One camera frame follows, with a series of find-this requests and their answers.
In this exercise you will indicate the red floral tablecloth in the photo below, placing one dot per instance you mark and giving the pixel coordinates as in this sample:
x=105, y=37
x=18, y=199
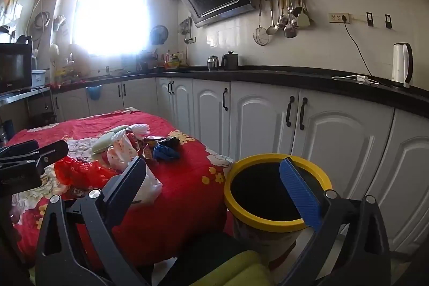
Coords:
x=187, y=192

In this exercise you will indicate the pale green packet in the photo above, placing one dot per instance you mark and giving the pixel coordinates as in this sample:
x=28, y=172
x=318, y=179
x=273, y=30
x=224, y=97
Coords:
x=105, y=140

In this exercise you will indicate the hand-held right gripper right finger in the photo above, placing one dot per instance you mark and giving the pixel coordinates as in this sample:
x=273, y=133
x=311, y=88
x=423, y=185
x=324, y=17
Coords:
x=300, y=195

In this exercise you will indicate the black microwave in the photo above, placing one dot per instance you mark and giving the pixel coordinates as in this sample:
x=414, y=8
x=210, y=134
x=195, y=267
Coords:
x=13, y=68

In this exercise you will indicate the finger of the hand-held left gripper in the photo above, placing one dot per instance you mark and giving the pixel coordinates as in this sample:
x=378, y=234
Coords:
x=20, y=148
x=53, y=152

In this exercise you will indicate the black bag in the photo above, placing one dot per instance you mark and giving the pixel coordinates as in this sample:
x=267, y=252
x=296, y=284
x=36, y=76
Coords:
x=173, y=142

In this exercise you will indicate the black wall hook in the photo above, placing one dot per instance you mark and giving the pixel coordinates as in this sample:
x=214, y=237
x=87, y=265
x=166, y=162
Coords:
x=369, y=19
x=388, y=22

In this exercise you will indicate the metal shelf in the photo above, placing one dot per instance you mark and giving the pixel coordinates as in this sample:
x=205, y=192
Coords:
x=23, y=97

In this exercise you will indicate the wall power socket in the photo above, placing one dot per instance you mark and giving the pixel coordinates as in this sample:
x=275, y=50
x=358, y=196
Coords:
x=337, y=18

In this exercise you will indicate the blue round disc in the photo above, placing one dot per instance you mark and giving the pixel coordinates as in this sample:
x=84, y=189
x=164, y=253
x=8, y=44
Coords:
x=159, y=35

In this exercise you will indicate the slotted metal spoon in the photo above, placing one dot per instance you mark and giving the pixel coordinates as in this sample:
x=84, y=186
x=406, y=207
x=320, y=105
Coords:
x=282, y=21

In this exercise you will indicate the metal teapot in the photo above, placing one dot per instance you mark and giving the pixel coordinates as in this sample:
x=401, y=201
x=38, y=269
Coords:
x=213, y=63

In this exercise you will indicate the hanging kitchen tools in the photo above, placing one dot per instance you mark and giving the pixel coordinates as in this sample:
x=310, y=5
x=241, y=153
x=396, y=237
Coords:
x=186, y=28

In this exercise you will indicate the black pot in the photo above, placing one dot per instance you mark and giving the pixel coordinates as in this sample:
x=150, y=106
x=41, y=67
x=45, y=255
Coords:
x=230, y=61

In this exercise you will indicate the pale spatula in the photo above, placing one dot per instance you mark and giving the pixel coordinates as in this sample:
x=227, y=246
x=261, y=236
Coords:
x=302, y=19

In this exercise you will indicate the dark green cloth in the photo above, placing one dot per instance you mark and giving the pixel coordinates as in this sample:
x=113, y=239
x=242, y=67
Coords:
x=201, y=245

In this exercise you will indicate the black countertop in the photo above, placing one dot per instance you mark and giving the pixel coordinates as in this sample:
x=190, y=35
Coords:
x=285, y=75

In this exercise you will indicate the white electric kettle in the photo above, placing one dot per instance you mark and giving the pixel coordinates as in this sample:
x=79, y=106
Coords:
x=400, y=65

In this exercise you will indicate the yellow-rimmed waste bin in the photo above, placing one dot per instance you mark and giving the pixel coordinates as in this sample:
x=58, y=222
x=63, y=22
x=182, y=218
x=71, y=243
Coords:
x=261, y=195

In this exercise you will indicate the yellow-green cloth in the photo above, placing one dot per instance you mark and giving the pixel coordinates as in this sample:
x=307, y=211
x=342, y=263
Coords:
x=231, y=269

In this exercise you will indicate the window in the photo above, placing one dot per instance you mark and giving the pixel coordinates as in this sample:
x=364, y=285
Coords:
x=110, y=11

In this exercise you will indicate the group of condiment bottles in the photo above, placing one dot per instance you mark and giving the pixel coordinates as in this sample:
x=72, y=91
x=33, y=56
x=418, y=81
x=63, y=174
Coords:
x=174, y=61

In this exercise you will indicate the wall poster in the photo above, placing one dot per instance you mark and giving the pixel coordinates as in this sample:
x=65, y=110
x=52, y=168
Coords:
x=8, y=1

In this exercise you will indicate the red plastic bag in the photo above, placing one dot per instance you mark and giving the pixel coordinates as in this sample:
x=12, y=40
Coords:
x=77, y=172

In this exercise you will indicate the blue white container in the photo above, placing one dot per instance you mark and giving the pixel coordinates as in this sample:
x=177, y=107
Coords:
x=39, y=78

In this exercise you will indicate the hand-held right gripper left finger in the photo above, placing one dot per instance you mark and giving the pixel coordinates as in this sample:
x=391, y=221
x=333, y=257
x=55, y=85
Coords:
x=129, y=185

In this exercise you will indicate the brown snack wrapper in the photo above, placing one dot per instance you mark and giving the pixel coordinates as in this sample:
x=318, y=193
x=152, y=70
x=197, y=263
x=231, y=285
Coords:
x=147, y=148

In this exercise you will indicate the white printed plastic bag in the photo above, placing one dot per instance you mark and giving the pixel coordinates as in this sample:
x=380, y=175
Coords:
x=147, y=187

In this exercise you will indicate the white paper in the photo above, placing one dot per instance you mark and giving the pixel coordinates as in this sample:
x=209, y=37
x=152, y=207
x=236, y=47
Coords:
x=140, y=130

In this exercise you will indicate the large metal ladle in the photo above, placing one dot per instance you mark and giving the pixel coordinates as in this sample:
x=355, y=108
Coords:
x=290, y=31

